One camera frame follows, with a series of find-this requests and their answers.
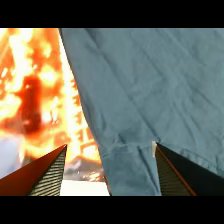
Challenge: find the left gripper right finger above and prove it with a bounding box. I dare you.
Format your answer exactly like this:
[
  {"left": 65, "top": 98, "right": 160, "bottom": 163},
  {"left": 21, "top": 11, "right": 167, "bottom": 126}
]
[{"left": 154, "top": 141, "right": 224, "bottom": 197}]

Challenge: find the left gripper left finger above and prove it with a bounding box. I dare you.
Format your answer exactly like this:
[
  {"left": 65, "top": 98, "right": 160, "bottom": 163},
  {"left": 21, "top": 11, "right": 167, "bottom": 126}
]
[{"left": 0, "top": 143, "right": 68, "bottom": 197}]

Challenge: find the blue garment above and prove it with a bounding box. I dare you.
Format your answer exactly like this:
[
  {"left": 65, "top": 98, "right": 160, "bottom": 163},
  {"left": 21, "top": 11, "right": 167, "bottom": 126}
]
[{"left": 58, "top": 27, "right": 224, "bottom": 197}]

